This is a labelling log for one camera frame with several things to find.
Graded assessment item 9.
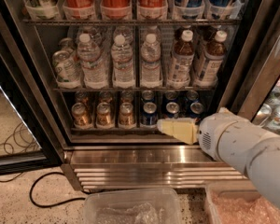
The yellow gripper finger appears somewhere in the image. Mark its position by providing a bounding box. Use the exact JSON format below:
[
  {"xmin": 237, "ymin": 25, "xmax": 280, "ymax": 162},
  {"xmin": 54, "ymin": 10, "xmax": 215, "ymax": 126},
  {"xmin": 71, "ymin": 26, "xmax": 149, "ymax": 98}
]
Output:
[{"xmin": 157, "ymin": 118, "xmax": 198, "ymax": 145}]

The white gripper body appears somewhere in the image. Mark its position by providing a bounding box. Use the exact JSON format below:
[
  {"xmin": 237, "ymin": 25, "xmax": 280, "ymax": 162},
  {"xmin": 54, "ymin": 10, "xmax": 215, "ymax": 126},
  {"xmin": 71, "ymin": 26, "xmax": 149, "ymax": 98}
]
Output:
[{"xmin": 198, "ymin": 108, "xmax": 249, "ymax": 162}]

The brown tea bottle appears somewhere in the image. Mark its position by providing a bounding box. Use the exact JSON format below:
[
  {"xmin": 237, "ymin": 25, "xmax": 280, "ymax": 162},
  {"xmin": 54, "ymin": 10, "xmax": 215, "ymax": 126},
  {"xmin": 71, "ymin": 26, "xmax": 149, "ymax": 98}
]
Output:
[
  {"xmin": 193, "ymin": 30, "xmax": 227, "ymax": 87},
  {"xmin": 167, "ymin": 30, "xmax": 194, "ymax": 88}
]

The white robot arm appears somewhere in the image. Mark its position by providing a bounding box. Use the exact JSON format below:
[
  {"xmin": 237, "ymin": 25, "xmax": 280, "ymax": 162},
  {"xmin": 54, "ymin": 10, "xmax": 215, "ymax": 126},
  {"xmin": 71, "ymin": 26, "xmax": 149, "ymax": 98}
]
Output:
[{"xmin": 157, "ymin": 108, "xmax": 280, "ymax": 209}]

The blue pepsi can front middle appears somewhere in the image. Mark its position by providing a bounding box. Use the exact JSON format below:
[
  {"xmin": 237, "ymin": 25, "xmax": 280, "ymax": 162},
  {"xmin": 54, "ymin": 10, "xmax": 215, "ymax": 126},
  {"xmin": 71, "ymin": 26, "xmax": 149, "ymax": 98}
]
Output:
[{"xmin": 164, "ymin": 102, "xmax": 179, "ymax": 119}]

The blue pepsi can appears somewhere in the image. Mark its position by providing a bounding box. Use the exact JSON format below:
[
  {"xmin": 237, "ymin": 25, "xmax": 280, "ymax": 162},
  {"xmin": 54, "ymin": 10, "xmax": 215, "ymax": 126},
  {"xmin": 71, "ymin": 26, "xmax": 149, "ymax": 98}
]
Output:
[
  {"xmin": 164, "ymin": 102, "xmax": 179, "ymax": 119},
  {"xmin": 188, "ymin": 102, "xmax": 204, "ymax": 119},
  {"xmin": 141, "ymin": 102, "xmax": 158, "ymax": 128}
]

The clear water bottle right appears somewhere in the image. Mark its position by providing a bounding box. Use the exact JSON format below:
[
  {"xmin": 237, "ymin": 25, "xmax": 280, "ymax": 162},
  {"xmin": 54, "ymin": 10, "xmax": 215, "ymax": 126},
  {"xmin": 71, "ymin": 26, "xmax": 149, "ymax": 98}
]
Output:
[{"xmin": 141, "ymin": 34, "xmax": 161, "ymax": 88}]

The clear water bottle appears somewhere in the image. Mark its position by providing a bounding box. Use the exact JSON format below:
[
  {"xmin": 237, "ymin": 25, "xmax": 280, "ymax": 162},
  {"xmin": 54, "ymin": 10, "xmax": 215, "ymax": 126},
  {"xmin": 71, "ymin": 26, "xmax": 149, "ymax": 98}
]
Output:
[
  {"xmin": 111, "ymin": 35, "xmax": 135, "ymax": 89},
  {"xmin": 77, "ymin": 34, "xmax": 108, "ymax": 89},
  {"xmin": 141, "ymin": 34, "xmax": 161, "ymax": 88}
]

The gold can front middle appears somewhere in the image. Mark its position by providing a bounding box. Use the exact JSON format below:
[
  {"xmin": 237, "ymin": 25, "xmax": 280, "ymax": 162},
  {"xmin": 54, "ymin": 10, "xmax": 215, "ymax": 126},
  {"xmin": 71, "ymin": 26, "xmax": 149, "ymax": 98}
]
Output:
[{"xmin": 96, "ymin": 102, "xmax": 114, "ymax": 129}]

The gold can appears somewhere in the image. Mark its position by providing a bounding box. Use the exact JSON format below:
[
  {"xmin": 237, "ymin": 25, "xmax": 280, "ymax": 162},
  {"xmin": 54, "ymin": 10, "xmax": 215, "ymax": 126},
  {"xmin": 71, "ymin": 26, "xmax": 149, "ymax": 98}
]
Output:
[
  {"xmin": 71, "ymin": 103, "xmax": 92, "ymax": 129},
  {"xmin": 119, "ymin": 102, "xmax": 135, "ymax": 128},
  {"xmin": 96, "ymin": 102, "xmax": 114, "ymax": 129}
]

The clear water bottle middle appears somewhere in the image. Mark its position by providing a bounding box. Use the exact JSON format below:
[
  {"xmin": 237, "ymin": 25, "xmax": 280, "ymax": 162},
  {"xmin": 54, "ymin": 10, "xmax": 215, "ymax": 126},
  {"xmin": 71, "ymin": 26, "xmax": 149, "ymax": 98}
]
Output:
[{"xmin": 111, "ymin": 35, "xmax": 135, "ymax": 89}]

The steel fridge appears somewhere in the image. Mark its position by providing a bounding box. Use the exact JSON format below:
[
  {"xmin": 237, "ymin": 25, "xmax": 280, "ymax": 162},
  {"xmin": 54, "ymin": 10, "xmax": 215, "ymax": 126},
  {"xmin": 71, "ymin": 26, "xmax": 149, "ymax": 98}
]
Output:
[{"xmin": 0, "ymin": 0, "xmax": 280, "ymax": 190}]

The clear water bottle left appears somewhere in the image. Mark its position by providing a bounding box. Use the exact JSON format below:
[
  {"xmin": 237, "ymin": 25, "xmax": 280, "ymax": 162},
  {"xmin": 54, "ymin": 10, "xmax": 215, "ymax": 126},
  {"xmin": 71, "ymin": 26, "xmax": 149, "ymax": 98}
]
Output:
[{"xmin": 77, "ymin": 34, "xmax": 108, "ymax": 89}]

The blue bottle top left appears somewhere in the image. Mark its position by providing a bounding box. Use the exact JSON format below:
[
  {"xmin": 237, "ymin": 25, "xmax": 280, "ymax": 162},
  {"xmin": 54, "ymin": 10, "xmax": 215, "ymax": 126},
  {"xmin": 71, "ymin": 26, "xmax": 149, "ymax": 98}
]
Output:
[{"xmin": 173, "ymin": 0, "xmax": 204, "ymax": 20}]

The blue bottle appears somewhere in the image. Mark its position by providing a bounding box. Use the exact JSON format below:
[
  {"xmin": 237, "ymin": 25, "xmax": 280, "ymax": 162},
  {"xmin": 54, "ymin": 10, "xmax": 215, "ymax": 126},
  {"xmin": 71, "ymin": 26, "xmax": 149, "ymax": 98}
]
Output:
[
  {"xmin": 173, "ymin": 0, "xmax": 204, "ymax": 20},
  {"xmin": 203, "ymin": 0, "xmax": 242, "ymax": 20}
]

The blue bottle top right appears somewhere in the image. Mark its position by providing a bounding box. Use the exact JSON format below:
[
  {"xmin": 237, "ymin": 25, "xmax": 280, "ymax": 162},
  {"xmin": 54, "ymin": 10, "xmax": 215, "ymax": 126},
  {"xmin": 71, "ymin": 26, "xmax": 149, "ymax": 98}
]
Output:
[{"xmin": 203, "ymin": 0, "xmax": 242, "ymax": 20}]

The red cola bottle right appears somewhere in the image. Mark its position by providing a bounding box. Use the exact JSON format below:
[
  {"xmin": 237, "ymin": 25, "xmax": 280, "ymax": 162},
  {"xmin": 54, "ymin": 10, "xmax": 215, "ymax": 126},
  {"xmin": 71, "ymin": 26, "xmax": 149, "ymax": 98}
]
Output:
[{"xmin": 137, "ymin": 0, "xmax": 167, "ymax": 20}]

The red cola bottle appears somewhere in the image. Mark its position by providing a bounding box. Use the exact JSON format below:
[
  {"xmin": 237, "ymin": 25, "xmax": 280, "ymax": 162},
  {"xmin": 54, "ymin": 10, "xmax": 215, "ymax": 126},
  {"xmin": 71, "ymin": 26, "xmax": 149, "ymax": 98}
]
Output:
[
  {"xmin": 137, "ymin": 0, "xmax": 167, "ymax": 20},
  {"xmin": 101, "ymin": 0, "xmax": 131, "ymax": 20},
  {"xmin": 63, "ymin": 0, "xmax": 95, "ymax": 20}
]

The red cola bottle middle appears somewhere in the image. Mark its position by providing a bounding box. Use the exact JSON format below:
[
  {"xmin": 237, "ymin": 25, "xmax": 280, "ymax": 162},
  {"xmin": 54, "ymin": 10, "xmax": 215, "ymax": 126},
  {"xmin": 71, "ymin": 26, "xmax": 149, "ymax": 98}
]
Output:
[{"xmin": 101, "ymin": 0, "xmax": 131, "ymax": 20}]

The red cola bottle left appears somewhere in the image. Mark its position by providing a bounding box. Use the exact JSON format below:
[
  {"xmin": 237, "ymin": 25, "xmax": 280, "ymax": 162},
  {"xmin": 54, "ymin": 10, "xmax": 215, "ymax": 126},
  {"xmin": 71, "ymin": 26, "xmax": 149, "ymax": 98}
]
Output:
[{"xmin": 63, "ymin": 0, "xmax": 95, "ymax": 20}]

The open glass fridge door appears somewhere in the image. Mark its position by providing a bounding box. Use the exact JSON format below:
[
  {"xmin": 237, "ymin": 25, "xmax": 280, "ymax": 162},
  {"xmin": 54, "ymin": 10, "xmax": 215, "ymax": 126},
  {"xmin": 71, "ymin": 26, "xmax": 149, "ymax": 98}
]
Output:
[{"xmin": 0, "ymin": 0, "xmax": 62, "ymax": 175}]

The green bottle top shelf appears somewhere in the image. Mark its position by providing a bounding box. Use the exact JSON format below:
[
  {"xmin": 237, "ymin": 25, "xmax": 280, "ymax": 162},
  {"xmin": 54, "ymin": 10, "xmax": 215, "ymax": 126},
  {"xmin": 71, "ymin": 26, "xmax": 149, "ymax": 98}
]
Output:
[{"xmin": 25, "ymin": 0, "xmax": 60, "ymax": 20}]

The blue pepsi can front right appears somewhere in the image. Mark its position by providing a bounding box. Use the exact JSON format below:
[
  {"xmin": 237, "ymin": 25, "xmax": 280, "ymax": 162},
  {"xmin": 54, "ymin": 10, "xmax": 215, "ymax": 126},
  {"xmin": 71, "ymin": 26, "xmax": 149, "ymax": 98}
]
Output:
[{"xmin": 188, "ymin": 102, "xmax": 204, "ymax": 119}]

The blue pepsi can front left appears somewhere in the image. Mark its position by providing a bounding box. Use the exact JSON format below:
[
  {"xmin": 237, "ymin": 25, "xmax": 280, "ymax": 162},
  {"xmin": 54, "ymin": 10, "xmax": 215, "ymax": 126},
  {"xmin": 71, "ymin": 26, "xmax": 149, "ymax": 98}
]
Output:
[{"xmin": 141, "ymin": 102, "xmax": 158, "ymax": 128}]

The gold can front right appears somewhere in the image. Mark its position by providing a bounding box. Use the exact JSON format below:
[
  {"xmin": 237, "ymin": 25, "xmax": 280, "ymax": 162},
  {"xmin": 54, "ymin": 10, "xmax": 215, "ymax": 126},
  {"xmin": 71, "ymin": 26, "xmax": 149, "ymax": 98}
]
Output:
[{"xmin": 119, "ymin": 102, "xmax": 135, "ymax": 128}]

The silver can right compartment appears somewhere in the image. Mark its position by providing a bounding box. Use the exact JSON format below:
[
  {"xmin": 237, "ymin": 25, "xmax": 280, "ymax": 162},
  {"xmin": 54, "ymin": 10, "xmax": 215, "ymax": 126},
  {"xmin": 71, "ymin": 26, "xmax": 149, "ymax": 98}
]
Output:
[{"xmin": 268, "ymin": 105, "xmax": 280, "ymax": 130}]

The clear plastic bin right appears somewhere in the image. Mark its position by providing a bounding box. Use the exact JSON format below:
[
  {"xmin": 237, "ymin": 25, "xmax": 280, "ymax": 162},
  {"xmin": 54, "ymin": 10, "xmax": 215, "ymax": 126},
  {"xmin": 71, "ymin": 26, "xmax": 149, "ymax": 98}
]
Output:
[{"xmin": 204, "ymin": 180, "xmax": 280, "ymax": 224}]

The clear plastic bin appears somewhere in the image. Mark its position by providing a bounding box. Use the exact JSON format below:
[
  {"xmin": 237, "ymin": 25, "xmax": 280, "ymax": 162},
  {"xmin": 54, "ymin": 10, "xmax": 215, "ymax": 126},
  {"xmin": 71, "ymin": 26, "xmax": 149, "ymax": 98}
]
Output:
[
  {"xmin": 83, "ymin": 189, "xmax": 182, "ymax": 224},
  {"xmin": 204, "ymin": 180, "xmax": 280, "ymax": 224}
]

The gold can front left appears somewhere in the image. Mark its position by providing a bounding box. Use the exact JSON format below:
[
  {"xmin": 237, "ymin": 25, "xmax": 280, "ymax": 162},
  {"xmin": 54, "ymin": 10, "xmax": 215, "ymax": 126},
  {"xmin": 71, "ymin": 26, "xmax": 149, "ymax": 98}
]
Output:
[{"xmin": 71, "ymin": 103, "xmax": 92, "ymax": 129}]

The clear plastic bin left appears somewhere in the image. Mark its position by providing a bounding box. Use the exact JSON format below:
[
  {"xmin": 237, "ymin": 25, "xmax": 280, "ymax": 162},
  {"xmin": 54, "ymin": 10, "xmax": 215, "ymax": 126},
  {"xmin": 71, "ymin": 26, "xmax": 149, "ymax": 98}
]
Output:
[{"xmin": 83, "ymin": 189, "xmax": 182, "ymax": 224}]

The silver green can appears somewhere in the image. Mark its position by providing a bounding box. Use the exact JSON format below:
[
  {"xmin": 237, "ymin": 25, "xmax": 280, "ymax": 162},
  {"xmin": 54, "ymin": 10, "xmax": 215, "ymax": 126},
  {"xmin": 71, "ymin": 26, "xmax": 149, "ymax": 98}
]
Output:
[{"xmin": 52, "ymin": 50, "xmax": 80, "ymax": 89}]

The black power cable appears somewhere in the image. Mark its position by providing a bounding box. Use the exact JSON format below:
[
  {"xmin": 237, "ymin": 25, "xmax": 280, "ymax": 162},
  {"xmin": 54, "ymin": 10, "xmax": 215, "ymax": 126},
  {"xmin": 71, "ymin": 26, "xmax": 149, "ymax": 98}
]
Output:
[{"xmin": 29, "ymin": 171, "xmax": 94, "ymax": 209}]

